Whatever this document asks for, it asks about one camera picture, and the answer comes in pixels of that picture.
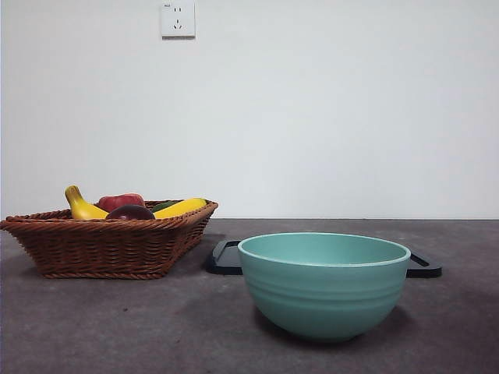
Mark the white wall socket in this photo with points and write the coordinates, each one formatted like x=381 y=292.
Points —
x=178 y=19

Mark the dark red plum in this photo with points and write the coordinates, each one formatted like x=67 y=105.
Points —
x=130 y=213

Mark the brown wicker basket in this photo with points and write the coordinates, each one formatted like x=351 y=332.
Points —
x=97 y=249

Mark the teal ribbed bowl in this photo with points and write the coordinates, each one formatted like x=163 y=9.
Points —
x=323 y=296

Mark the yellow banana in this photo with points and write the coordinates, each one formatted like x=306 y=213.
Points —
x=80 y=206

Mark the dark rectangular tray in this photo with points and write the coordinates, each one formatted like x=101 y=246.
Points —
x=226 y=262

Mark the red apple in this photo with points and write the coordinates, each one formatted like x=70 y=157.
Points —
x=121 y=200

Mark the dark green vegetable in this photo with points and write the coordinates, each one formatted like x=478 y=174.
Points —
x=161 y=205

